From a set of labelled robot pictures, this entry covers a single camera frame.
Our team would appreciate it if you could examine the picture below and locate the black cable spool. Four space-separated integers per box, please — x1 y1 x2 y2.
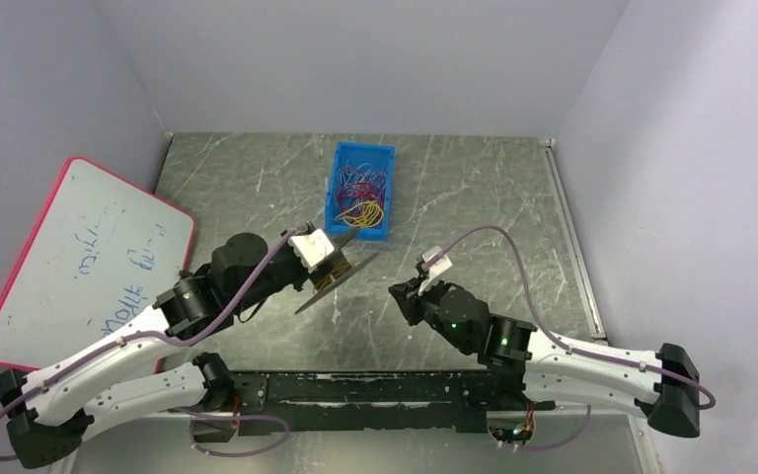
294 228 378 315

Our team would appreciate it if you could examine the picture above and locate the blue plastic bin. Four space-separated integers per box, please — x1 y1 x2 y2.
324 141 396 241

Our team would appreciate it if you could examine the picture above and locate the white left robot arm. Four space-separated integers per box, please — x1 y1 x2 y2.
0 224 338 469

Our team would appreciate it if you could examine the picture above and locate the pink framed whiteboard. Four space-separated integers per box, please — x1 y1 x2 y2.
0 157 195 370

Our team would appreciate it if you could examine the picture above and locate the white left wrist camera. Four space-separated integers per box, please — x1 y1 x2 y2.
287 229 337 274

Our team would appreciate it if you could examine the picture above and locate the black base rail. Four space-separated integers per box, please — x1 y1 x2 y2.
196 369 555 435

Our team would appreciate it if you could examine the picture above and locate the bundle of coloured wires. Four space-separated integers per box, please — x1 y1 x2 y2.
332 162 390 230

